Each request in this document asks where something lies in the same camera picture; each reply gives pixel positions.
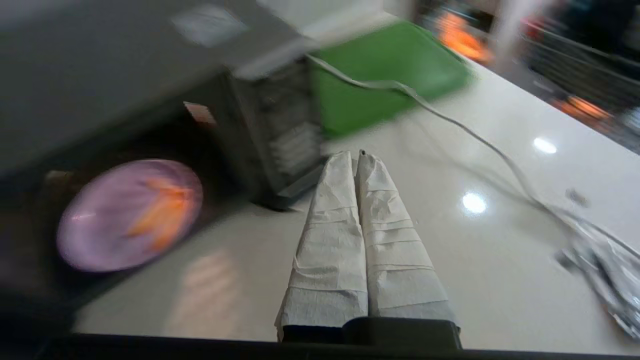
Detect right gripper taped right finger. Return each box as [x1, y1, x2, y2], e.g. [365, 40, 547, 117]
[356, 149, 461, 335]

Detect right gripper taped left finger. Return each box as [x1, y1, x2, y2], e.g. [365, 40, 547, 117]
[275, 151, 370, 344]

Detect light purple plate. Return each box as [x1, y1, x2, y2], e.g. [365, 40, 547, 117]
[56, 159, 204, 274]

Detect dark pad under microwave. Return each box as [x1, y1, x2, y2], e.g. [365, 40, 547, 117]
[250, 190, 306, 212]

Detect silver Panasonic microwave oven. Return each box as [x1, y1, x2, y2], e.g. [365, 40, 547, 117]
[0, 0, 328, 306]

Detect golden french fry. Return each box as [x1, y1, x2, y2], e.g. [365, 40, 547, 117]
[145, 177, 196, 199]
[125, 192, 200, 252]

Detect green cutting board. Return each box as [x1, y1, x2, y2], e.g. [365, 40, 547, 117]
[309, 21, 474, 139]

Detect crumpled silver foil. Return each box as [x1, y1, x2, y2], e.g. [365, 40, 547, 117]
[554, 220, 640, 342]

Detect white power cable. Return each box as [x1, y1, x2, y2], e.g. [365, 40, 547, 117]
[304, 52, 640, 261]

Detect black wire basket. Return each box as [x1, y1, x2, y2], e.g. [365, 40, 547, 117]
[525, 25, 640, 153]

